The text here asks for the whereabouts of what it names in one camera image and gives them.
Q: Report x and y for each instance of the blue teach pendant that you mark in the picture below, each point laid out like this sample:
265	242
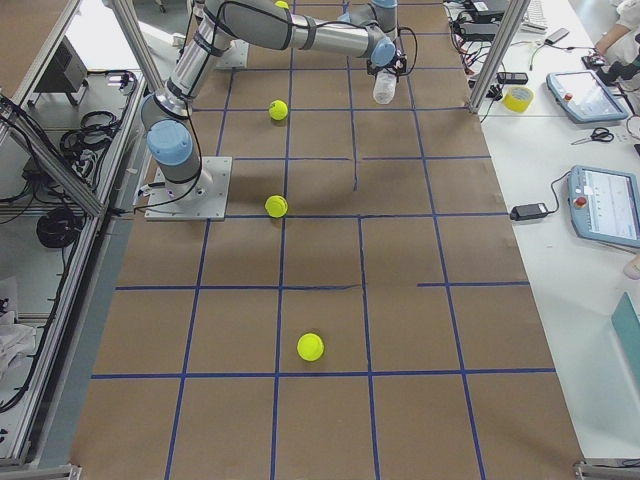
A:
584	97
604	205

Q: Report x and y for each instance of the small black power brick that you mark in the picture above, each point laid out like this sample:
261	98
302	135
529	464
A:
525	212

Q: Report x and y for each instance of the yellow tape roll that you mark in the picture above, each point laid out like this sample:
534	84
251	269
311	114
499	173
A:
518	99

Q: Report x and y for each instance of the black power adapter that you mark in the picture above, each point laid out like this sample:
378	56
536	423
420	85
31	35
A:
487	7

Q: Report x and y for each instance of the tennis ball with black print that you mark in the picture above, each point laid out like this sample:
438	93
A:
276	206

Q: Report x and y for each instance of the black handled scissors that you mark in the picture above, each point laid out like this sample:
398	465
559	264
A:
599	134

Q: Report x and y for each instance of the far blue teach pendant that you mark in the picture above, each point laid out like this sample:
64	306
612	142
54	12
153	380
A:
584	97

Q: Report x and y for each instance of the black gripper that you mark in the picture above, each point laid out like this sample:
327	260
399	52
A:
386	68

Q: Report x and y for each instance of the near blue teach pendant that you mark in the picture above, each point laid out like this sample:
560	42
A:
604	205

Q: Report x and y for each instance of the tennis ball centre left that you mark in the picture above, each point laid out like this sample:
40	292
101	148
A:
310	347

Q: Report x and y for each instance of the Wilson tennis ball can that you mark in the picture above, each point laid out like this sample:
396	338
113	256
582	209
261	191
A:
384	87

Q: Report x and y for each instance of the tennis ball near arm base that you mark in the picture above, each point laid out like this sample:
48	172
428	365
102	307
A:
278	110

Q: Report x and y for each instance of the aluminium frame post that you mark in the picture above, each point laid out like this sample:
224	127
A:
509	26

